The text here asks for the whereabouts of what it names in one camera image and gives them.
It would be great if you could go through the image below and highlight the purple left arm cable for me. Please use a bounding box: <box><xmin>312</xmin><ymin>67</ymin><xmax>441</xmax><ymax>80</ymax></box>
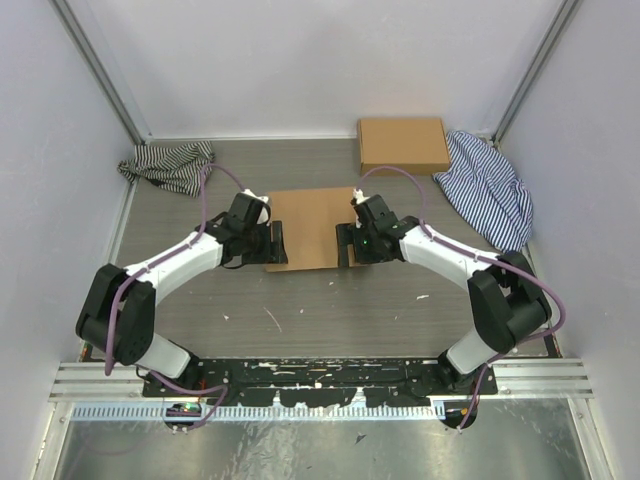
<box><xmin>103</xmin><ymin>163</ymin><xmax>254</xmax><ymax>436</ymax></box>

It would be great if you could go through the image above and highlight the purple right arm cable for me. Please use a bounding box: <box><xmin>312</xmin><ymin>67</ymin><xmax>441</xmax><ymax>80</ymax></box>
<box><xmin>357</xmin><ymin>166</ymin><xmax>567</xmax><ymax>431</ymax></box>

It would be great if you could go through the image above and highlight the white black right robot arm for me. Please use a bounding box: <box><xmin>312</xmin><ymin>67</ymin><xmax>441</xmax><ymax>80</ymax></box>
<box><xmin>336</xmin><ymin>189</ymin><xmax>552</xmax><ymax>395</ymax></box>

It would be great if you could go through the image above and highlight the closed brown cardboard box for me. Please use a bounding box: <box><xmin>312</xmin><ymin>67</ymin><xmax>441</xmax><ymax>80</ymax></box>
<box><xmin>357</xmin><ymin>117</ymin><xmax>451</xmax><ymax>175</ymax></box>

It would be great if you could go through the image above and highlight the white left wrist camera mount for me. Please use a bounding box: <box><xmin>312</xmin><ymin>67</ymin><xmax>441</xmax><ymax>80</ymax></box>
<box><xmin>242</xmin><ymin>189</ymin><xmax>270</xmax><ymax>205</ymax></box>

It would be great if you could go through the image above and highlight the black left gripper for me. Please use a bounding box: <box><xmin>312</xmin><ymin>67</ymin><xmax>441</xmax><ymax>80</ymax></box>
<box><xmin>243</xmin><ymin>221</ymin><xmax>289</xmax><ymax>265</ymax></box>

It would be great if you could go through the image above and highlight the slotted grey cable duct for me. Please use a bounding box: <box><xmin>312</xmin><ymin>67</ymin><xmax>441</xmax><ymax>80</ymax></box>
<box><xmin>70</xmin><ymin>401</ymin><xmax>445</xmax><ymax>423</ymax></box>

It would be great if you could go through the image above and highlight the aluminium frame rail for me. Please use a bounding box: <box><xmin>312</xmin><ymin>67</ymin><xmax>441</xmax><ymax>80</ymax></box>
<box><xmin>49</xmin><ymin>362</ymin><xmax>144</xmax><ymax>401</ymax></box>

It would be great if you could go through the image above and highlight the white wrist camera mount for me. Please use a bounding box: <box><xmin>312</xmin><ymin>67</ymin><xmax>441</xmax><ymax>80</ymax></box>
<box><xmin>242</xmin><ymin>189</ymin><xmax>270</xmax><ymax>205</ymax></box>
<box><xmin>351</xmin><ymin>189</ymin><xmax>367</xmax><ymax>206</ymax></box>

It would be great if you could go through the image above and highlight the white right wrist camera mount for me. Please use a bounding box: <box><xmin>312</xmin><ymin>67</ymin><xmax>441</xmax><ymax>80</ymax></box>
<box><xmin>351</xmin><ymin>189</ymin><xmax>367</xmax><ymax>206</ymax></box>

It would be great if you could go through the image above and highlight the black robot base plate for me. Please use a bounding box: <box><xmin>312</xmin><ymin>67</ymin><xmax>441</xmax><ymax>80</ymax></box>
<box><xmin>142</xmin><ymin>355</ymin><xmax>499</xmax><ymax>407</ymax></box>

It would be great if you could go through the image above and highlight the black white striped cloth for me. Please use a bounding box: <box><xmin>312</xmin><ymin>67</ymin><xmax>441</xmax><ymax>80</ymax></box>
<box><xmin>117</xmin><ymin>141</ymin><xmax>215</xmax><ymax>197</ymax></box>

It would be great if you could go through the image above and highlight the blue white striped cloth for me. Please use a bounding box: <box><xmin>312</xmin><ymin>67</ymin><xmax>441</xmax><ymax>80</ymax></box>
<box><xmin>433</xmin><ymin>130</ymin><xmax>533</xmax><ymax>252</ymax></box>

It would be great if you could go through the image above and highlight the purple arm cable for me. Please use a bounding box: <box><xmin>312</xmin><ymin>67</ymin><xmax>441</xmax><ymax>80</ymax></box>
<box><xmin>103</xmin><ymin>163</ymin><xmax>254</xmax><ymax>436</ymax></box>
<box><xmin>357</xmin><ymin>166</ymin><xmax>567</xmax><ymax>431</ymax></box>

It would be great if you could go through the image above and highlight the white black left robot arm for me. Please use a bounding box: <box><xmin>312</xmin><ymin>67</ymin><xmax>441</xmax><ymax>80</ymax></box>
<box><xmin>75</xmin><ymin>189</ymin><xmax>288</xmax><ymax>397</ymax></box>

